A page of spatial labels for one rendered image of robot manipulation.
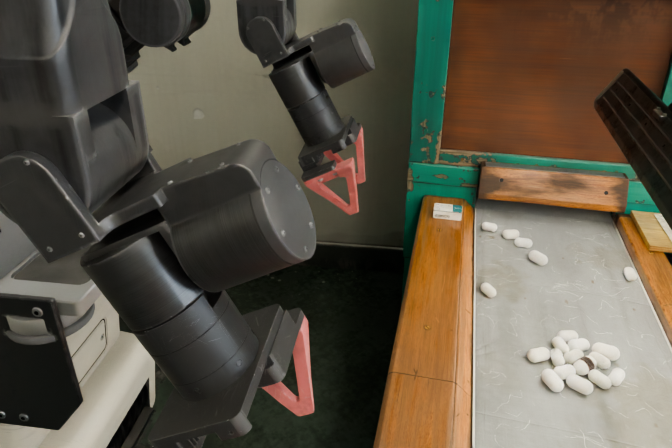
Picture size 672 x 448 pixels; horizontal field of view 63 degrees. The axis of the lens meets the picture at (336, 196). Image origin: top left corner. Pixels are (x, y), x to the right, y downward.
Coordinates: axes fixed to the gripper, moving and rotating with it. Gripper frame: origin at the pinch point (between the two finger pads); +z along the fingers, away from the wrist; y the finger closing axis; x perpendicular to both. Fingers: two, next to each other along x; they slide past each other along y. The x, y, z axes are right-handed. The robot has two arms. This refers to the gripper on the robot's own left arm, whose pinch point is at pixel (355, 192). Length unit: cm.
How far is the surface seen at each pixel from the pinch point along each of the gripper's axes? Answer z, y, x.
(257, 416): 74, 46, 75
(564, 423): 36.2, -13.0, -14.7
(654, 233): 45, 35, -41
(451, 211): 26.5, 36.8, -5.4
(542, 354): 34.3, -1.9, -14.6
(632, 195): 42, 45, -41
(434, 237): 26.6, 28.9, -1.3
